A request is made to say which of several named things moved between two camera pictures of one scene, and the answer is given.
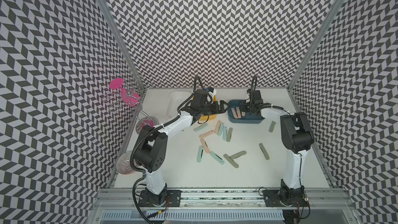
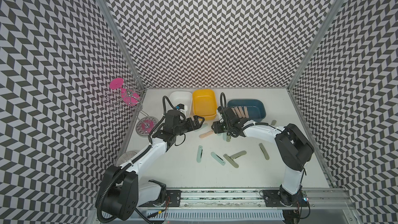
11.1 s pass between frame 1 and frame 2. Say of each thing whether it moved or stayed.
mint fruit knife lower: stayed
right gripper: moved
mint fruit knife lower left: stayed
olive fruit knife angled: stayed
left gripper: moved
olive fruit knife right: stayed
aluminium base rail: stayed
